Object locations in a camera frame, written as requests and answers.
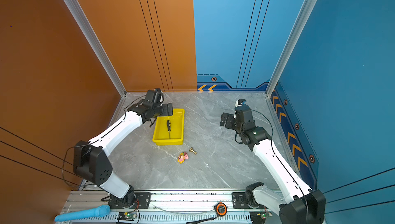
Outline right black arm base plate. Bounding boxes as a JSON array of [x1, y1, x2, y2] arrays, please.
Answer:
[[231, 191, 264, 209]]

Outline left green circuit board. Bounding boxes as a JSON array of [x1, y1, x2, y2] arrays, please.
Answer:
[[117, 212, 138, 222]]

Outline yellow plastic bin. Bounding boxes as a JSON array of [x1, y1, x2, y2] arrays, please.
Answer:
[[152, 109, 185, 146]]

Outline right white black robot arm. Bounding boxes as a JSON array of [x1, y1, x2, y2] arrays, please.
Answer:
[[220, 99, 326, 224]]

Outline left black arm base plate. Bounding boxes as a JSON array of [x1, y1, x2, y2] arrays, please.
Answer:
[[108, 192, 152, 210]]

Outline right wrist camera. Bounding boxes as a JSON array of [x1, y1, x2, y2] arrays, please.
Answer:
[[236, 99, 246, 107]]

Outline orange black tape measure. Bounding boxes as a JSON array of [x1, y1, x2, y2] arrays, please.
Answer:
[[214, 202, 228, 217]]

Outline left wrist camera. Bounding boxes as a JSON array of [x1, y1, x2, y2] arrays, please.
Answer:
[[155, 88, 164, 104]]

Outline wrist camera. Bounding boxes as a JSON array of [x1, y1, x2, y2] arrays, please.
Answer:
[[236, 99, 246, 107], [155, 88, 164, 104]]

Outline pink yellow small toy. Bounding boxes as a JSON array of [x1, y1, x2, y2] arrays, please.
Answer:
[[178, 152, 189, 163]]

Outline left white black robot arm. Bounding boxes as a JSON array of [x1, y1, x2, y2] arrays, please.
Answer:
[[73, 88, 173, 209]]

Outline black yellow handled screwdriver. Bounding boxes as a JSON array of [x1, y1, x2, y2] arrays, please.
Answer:
[[166, 120, 171, 139]]

